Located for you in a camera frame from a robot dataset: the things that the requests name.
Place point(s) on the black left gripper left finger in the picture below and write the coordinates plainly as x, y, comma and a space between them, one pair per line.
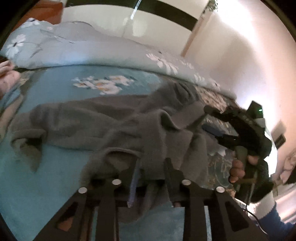
94, 208

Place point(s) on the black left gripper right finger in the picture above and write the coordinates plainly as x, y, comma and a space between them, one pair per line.
209, 214

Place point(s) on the grey fleece garment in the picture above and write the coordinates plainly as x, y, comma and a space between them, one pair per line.
121, 129

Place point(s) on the blue sleeved right forearm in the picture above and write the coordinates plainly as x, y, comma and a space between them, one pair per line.
269, 219

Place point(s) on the right hand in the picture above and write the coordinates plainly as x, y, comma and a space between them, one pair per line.
237, 170

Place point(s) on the teal floral bed sheet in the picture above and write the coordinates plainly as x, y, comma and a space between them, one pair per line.
30, 198

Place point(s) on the green hanging plant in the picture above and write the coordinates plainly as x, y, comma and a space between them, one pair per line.
212, 5

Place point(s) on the pink fluffy folded garment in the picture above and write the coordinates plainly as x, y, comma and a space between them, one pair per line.
8, 77

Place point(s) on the light blue floral duvet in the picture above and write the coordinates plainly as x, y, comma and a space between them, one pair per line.
39, 44

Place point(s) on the brown wooden headboard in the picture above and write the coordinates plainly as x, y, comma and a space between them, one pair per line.
50, 11

